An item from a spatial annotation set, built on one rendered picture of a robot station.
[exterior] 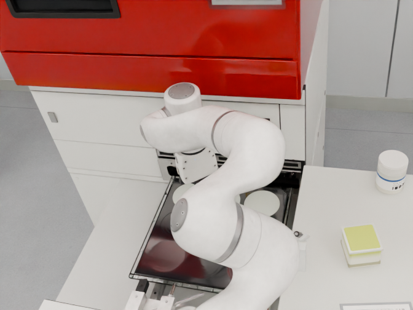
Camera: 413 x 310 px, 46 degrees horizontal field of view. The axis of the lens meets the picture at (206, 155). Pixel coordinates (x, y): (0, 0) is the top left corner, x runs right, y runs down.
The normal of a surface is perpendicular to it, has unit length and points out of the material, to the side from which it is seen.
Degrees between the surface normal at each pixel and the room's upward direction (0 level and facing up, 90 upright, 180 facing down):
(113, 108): 90
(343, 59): 90
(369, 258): 90
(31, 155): 0
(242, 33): 90
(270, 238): 50
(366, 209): 0
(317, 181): 0
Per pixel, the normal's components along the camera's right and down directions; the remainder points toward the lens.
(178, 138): -0.30, 0.47
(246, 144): -0.48, -0.51
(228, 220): 0.60, -0.24
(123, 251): -0.14, -0.72
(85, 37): -0.26, 0.69
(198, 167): 0.44, 0.57
